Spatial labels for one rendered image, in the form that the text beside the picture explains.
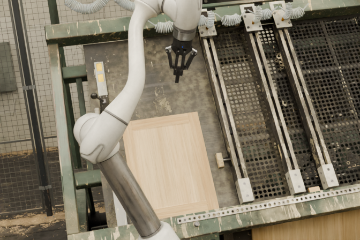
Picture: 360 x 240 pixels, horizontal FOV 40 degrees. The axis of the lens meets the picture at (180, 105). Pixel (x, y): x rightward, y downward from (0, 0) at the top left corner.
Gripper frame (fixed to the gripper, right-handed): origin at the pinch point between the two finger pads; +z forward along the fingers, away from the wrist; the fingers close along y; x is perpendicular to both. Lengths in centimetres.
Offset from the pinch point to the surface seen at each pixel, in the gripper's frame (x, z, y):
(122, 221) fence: 19, 85, 18
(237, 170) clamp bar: -9, 72, -40
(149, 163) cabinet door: -12, 76, 7
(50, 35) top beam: -73, 45, 71
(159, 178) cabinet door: -5, 79, 1
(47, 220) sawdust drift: -106, 302, 98
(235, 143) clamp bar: -23, 67, -39
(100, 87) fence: -50, 60, 38
